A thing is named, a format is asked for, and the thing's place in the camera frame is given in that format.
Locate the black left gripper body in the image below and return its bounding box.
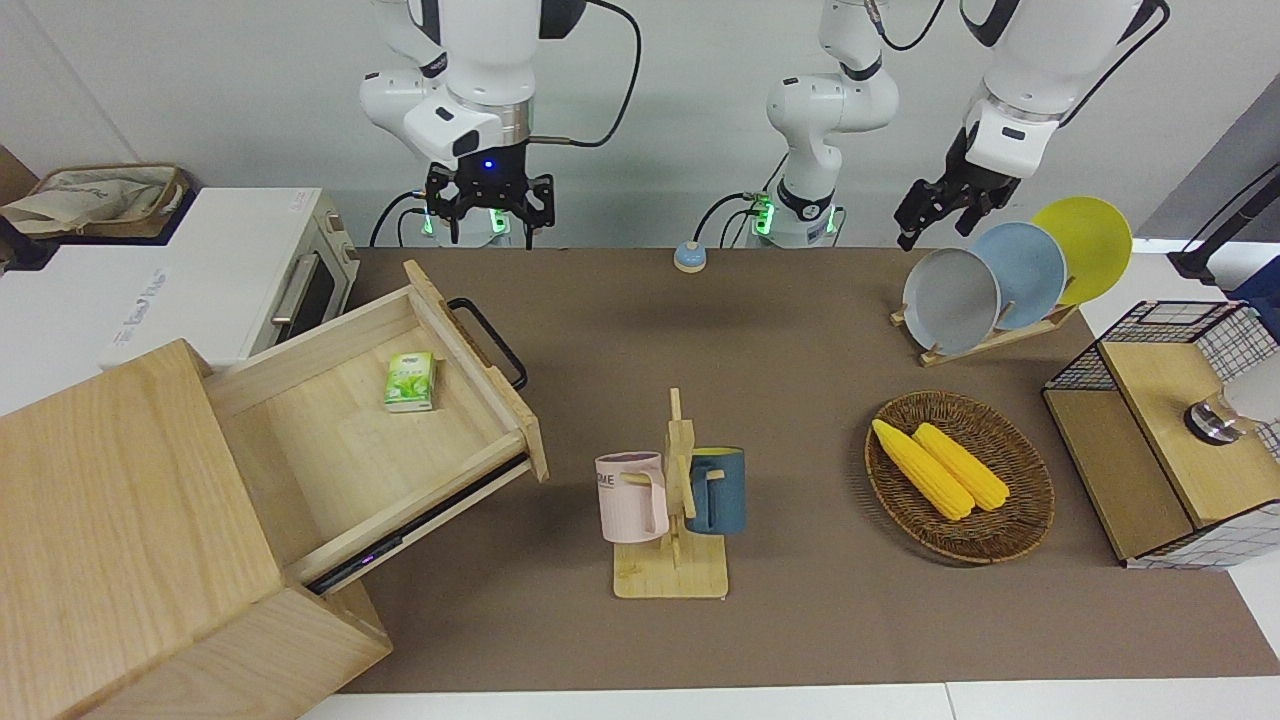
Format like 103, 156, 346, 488
925, 128, 1021, 206

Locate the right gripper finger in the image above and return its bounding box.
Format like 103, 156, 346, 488
428, 165, 463, 245
515, 175, 556, 249

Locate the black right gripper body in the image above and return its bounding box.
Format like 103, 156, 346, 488
450, 148, 529, 208

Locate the black metal drawer handle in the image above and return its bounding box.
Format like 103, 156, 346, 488
445, 296, 529, 392

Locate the light wooden drawer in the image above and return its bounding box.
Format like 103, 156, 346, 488
203, 258, 550, 598

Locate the light blue plate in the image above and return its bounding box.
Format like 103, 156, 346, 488
972, 221, 1068, 331

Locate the grey plate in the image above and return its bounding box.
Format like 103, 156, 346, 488
902, 247, 1002, 356

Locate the yellow plate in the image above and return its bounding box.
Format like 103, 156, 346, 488
1032, 196, 1134, 307

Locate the wooden plate rack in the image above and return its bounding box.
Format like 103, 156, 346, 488
890, 300, 1081, 368

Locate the brown table mat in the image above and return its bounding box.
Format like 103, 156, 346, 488
340, 247, 1280, 694

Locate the green tissue pack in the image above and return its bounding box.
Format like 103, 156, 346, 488
384, 350, 439, 414

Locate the yellow corn cob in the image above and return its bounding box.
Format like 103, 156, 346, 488
872, 418, 976, 521
912, 423, 1011, 512

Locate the white toaster oven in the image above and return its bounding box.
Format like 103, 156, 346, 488
0, 187, 361, 416

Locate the wooden shelf board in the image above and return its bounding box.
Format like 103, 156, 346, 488
1045, 388, 1196, 561
1100, 340, 1280, 528

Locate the dark blue fabric item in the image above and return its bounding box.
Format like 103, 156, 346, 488
1228, 255, 1280, 336

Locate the pink mug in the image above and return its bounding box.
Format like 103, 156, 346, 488
595, 452, 669, 544

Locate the brown wicker basket tray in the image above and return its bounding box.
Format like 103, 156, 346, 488
864, 390, 1056, 566

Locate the teal mug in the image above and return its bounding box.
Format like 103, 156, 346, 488
685, 447, 747, 536

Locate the white cylinder bottle clear base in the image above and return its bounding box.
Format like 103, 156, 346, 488
1184, 372, 1280, 446

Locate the woven basket with cloth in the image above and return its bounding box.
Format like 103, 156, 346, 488
0, 163, 191, 241

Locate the wooden mug tree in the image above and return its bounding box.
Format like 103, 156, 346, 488
612, 388, 731, 601

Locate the light wooden cabinet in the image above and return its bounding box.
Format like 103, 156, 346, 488
0, 338, 393, 720

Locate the black base cable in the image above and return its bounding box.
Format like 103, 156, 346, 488
368, 190, 433, 248
695, 190, 776, 248

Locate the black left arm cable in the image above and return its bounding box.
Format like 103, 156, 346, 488
1060, 0, 1171, 129
868, 0, 946, 51

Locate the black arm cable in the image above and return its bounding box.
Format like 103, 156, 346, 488
1060, 0, 1171, 129
530, 0, 643, 149
868, 0, 946, 51

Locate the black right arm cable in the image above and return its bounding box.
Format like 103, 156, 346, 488
530, 0, 643, 149

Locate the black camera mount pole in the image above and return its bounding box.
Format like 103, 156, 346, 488
1165, 163, 1280, 286

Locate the black wire grid rack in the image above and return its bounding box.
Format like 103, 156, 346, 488
1043, 300, 1280, 571

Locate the black drawer slide rail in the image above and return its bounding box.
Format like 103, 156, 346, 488
303, 452, 533, 598

